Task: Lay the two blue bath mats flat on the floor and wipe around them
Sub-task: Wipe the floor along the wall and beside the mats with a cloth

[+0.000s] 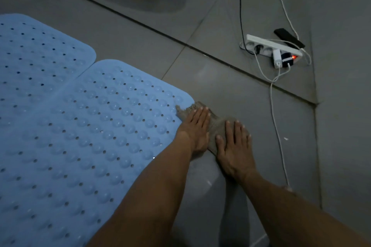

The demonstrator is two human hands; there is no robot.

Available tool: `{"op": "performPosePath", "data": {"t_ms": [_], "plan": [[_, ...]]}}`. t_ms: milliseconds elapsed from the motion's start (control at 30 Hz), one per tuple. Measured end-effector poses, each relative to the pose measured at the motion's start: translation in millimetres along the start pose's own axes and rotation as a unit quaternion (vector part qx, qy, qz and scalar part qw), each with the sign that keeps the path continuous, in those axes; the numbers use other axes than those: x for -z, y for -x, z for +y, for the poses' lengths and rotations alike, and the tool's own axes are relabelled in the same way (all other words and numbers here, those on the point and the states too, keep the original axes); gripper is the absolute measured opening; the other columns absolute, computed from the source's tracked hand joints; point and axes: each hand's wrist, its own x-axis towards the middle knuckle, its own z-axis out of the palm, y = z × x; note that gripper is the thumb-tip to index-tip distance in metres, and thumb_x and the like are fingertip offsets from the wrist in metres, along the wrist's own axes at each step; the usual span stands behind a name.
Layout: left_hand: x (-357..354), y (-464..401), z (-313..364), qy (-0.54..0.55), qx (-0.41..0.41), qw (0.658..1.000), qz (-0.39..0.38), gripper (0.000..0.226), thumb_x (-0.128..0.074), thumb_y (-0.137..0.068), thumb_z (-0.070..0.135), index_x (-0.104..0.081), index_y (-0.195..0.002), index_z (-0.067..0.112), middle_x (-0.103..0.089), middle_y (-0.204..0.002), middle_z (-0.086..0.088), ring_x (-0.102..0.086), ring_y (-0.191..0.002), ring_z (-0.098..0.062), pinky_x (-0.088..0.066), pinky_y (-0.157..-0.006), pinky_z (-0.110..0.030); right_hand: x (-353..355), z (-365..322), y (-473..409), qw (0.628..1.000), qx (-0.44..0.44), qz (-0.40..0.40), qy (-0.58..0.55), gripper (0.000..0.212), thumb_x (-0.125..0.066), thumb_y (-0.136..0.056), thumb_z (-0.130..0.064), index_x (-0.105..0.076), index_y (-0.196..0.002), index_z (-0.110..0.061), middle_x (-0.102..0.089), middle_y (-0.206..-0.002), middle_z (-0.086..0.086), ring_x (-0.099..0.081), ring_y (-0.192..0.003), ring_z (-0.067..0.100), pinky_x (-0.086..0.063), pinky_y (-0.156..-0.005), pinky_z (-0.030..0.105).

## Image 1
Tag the black phone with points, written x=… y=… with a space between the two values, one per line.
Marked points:
x=288 y=37

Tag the grey cloth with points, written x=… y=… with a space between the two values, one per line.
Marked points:
x=217 y=128

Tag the person's right hand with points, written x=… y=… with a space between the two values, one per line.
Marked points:
x=236 y=154

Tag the person's left forearm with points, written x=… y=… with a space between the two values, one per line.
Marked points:
x=145 y=203

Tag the white power strip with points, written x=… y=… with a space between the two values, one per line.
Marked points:
x=262 y=42

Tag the black charger plug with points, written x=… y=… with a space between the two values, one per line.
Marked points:
x=287 y=59

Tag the white charger plug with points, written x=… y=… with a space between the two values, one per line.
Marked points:
x=277 y=58

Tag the person's left hand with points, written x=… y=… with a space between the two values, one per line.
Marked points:
x=194 y=134

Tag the blue bath mat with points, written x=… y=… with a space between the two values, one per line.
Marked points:
x=37 y=61
x=95 y=145

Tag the person's right forearm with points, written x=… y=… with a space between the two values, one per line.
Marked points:
x=289 y=215

